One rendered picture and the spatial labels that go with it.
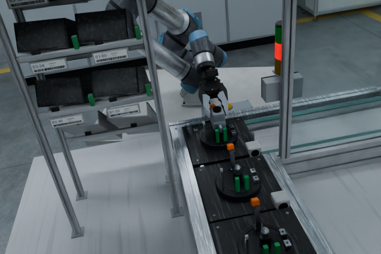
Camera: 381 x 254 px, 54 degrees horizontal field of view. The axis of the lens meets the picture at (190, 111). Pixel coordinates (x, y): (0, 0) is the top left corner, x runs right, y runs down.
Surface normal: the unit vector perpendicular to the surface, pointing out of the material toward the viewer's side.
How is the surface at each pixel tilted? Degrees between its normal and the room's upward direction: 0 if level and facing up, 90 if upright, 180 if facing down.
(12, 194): 0
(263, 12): 90
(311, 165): 90
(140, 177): 0
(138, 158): 0
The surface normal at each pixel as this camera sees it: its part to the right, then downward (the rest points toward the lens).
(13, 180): -0.10, -0.84
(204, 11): 0.19, 0.50
